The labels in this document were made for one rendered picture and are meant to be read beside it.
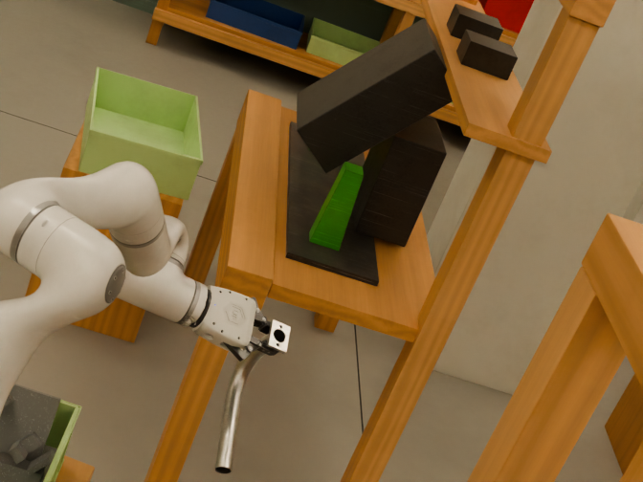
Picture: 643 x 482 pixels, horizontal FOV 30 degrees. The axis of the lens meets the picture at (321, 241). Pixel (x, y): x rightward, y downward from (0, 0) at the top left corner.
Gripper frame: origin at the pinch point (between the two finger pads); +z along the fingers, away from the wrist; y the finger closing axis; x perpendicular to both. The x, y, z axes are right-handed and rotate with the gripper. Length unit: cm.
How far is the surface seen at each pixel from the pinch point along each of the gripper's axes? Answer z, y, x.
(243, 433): 90, 71, 182
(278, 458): 101, 63, 174
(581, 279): 15, -10, -66
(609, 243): 13, -8, -74
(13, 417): -29, -12, 47
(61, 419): -17, -5, 55
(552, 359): 17, -19, -58
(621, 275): 12, -16, -77
